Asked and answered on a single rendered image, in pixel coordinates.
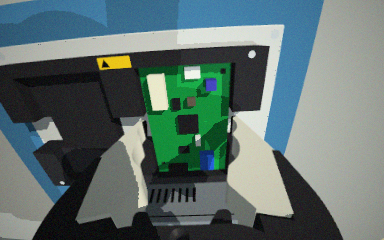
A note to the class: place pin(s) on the green circuit board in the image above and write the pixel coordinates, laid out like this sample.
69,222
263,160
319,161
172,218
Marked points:
187,108

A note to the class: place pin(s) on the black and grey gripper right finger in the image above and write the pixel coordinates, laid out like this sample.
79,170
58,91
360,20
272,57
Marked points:
266,192

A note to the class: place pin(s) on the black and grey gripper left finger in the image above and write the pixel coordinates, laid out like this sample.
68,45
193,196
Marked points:
106,196

